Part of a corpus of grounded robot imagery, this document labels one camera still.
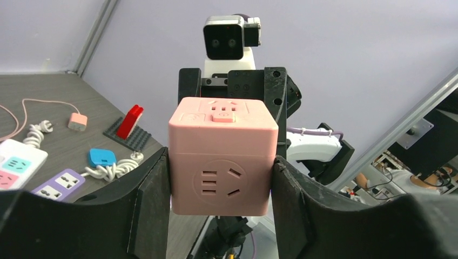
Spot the dark grey brick baseplate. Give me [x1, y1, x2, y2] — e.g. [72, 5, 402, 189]
[103, 117, 151, 152]

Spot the red toy brick block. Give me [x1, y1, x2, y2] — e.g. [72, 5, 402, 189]
[116, 104, 144, 140]

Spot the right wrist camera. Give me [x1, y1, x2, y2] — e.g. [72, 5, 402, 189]
[203, 13, 261, 78]

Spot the white multicolour power strip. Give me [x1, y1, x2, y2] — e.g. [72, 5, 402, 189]
[1, 139, 48, 191]

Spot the purple power strip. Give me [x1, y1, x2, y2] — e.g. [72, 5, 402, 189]
[31, 168, 85, 201]

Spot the blue plug adapter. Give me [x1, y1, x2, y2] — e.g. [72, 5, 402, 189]
[88, 148, 117, 167]

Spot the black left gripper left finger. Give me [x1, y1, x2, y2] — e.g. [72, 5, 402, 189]
[1, 147, 171, 258]

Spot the pink cube socket adapter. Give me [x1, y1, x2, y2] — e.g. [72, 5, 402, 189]
[169, 97, 279, 216]

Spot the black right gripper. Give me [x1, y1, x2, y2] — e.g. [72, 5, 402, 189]
[178, 67, 302, 158]

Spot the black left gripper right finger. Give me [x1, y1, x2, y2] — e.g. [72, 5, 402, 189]
[272, 156, 457, 258]

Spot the pink charger with cable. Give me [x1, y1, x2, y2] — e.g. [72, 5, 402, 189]
[1, 98, 88, 148]

